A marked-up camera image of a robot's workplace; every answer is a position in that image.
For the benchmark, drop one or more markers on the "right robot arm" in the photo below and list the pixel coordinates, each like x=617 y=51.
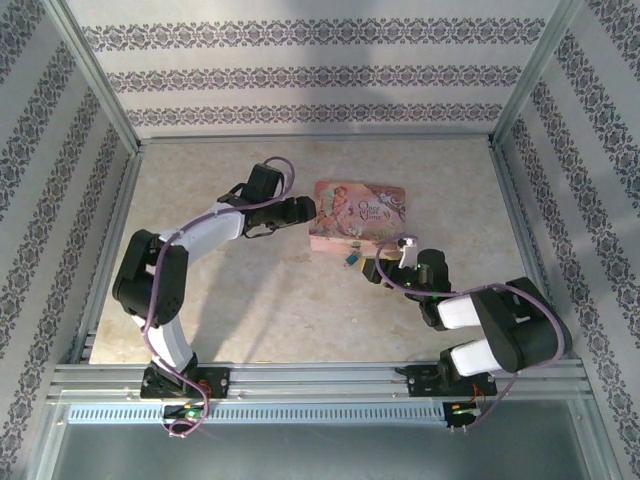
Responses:
x=520 y=330

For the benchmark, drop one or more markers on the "aluminium frame post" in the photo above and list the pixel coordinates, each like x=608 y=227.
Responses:
x=103 y=87
x=533 y=75

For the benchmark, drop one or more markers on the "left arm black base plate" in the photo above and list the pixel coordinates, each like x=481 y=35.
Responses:
x=220 y=382

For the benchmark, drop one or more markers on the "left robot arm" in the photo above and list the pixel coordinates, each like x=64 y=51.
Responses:
x=210 y=230

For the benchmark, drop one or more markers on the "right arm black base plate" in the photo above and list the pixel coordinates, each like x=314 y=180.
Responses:
x=422 y=382

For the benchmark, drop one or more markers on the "grey metal sheet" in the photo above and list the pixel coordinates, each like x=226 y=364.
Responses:
x=320 y=450

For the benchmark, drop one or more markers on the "pink illustrated tin box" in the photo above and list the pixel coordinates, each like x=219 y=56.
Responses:
x=360 y=210

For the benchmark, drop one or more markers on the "aluminium frame side rail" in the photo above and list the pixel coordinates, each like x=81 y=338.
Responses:
x=123 y=200
x=515 y=200

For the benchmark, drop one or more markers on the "aluminium frame short rail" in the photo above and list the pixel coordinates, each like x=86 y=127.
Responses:
x=315 y=140

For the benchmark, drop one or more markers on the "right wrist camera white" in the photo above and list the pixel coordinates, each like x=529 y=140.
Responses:
x=407 y=252

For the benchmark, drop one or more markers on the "aluminium mounting rail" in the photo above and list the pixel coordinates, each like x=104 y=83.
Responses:
x=310 y=380

